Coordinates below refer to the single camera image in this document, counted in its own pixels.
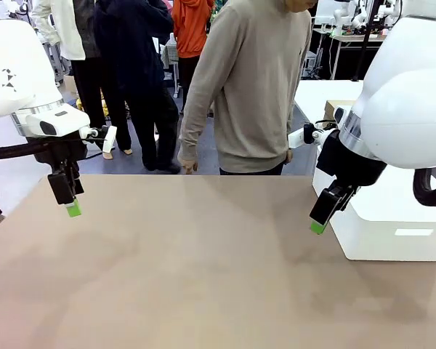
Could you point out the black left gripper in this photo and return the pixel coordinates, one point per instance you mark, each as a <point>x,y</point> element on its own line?
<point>61,152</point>

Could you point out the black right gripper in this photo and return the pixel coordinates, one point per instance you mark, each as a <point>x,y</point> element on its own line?
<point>349,163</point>

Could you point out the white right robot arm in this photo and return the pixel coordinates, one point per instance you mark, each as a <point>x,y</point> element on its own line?
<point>407,102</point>

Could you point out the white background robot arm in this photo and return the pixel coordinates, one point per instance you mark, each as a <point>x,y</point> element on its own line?
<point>388,11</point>
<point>343,16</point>

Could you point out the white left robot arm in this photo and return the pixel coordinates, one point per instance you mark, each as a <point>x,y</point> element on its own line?
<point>18,72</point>

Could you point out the person's right forearm beige sleeve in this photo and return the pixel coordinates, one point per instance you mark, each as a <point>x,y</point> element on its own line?
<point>200,131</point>

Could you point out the small cardboard floor box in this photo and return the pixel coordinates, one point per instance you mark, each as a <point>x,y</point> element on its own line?
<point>69,85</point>

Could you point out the person's left hand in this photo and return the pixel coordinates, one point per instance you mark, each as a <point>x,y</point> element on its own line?
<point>290,155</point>

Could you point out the person's right hand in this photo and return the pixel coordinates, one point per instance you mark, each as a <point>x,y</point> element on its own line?
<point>187,164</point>

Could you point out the white plastic storage bin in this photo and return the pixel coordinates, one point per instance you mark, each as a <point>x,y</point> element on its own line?
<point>378,236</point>

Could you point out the person in dark navy clothes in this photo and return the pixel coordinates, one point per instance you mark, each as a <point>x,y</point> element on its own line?
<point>138,72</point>

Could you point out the person in beige sweater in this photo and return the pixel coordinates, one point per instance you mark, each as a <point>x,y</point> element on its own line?
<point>254,91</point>

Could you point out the person in white jacket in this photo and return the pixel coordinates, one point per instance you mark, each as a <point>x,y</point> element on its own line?
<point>69,32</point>

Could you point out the black tripod pole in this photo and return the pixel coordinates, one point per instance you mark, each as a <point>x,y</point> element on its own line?
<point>365,47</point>

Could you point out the wooden top background table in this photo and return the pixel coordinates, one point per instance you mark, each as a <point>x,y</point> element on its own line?
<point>352,38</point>

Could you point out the person in orange hoodie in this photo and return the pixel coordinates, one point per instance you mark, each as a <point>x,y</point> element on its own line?
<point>190,32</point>

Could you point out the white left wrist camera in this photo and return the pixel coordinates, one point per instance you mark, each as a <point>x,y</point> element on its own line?
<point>103,138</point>

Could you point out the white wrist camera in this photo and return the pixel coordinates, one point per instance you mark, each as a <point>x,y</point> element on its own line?
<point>301,136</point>
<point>103,138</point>

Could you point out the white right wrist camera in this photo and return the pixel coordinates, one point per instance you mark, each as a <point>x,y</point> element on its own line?
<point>301,136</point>

